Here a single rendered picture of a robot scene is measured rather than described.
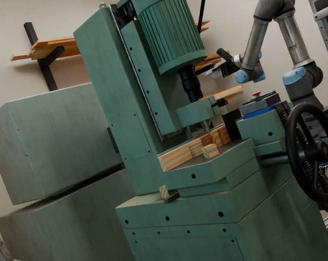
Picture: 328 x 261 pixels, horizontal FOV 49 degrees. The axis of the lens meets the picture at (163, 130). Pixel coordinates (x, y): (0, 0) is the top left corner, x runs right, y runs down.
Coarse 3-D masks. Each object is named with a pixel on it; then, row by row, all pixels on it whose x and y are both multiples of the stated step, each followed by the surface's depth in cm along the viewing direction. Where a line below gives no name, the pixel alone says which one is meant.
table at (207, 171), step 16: (224, 144) 120; (240, 144) 108; (272, 144) 107; (192, 160) 113; (208, 160) 100; (224, 160) 102; (240, 160) 107; (176, 176) 108; (192, 176) 103; (208, 176) 99; (224, 176) 100
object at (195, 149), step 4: (192, 144) 119; (196, 144) 119; (200, 144) 120; (192, 148) 118; (196, 148) 118; (200, 148) 119; (192, 152) 118; (196, 152) 118; (200, 152) 119; (196, 156) 118
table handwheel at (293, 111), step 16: (320, 112) 106; (288, 128) 94; (304, 128) 99; (288, 144) 92; (320, 144) 99; (272, 160) 110; (288, 160) 106; (304, 160) 103; (320, 160) 99; (304, 176) 91
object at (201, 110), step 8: (192, 104) 123; (200, 104) 121; (208, 104) 121; (176, 112) 129; (184, 112) 127; (192, 112) 124; (200, 112) 122; (208, 112) 120; (216, 112) 123; (184, 120) 128; (192, 120) 125; (200, 120) 123
